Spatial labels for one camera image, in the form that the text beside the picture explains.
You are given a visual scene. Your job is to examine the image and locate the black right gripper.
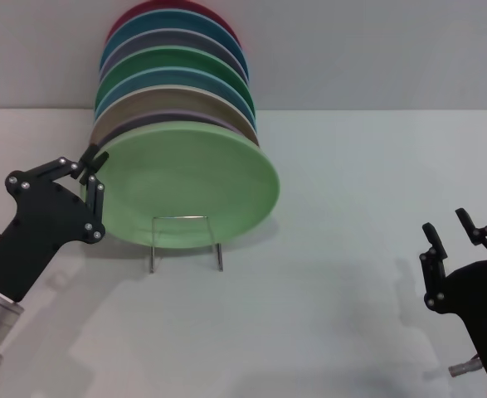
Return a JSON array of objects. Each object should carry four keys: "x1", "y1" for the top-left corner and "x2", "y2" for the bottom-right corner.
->
[{"x1": 419, "y1": 208, "x2": 487, "y2": 386}]

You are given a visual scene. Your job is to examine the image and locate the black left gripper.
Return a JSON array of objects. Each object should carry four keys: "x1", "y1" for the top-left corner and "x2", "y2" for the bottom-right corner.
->
[{"x1": 0, "y1": 143, "x2": 110, "y2": 303}]

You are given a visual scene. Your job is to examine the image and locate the light green plate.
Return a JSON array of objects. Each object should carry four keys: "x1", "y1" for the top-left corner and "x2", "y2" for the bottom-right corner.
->
[{"x1": 90, "y1": 121, "x2": 280, "y2": 250}]

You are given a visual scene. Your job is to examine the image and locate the lilac plate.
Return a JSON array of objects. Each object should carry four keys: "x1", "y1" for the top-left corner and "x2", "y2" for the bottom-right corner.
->
[{"x1": 97, "y1": 109, "x2": 261, "y2": 146}]

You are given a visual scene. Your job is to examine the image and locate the beige plate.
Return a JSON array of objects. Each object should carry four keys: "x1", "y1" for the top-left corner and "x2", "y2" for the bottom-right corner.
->
[{"x1": 90, "y1": 85, "x2": 261, "y2": 146}]

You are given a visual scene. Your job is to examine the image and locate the light blue plate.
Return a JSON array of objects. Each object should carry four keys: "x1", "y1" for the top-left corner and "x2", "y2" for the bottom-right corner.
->
[{"x1": 93, "y1": 67, "x2": 256, "y2": 125}]

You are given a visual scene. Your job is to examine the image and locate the dark green plate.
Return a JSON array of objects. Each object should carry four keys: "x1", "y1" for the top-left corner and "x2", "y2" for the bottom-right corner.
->
[{"x1": 93, "y1": 46, "x2": 256, "y2": 111}]

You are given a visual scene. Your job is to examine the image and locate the grey purple plate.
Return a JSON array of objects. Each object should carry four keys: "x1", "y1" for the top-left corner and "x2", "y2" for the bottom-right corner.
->
[{"x1": 99, "y1": 28, "x2": 251, "y2": 84}]

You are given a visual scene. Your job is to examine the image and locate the teal blue plate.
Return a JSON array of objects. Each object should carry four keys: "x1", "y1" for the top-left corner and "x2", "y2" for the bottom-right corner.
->
[{"x1": 99, "y1": 10, "x2": 251, "y2": 80}]

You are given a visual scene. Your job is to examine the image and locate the dark red plate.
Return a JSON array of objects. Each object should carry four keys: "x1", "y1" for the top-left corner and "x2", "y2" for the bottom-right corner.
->
[{"x1": 109, "y1": 0, "x2": 243, "y2": 49}]

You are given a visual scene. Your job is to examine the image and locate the metal wire plate rack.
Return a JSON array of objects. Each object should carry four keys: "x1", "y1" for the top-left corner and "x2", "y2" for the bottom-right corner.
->
[{"x1": 149, "y1": 214, "x2": 224, "y2": 274}]

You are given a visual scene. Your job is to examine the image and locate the right arm connector cable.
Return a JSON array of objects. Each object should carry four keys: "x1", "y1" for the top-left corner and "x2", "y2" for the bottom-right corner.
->
[{"x1": 448, "y1": 358, "x2": 483, "y2": 378}]

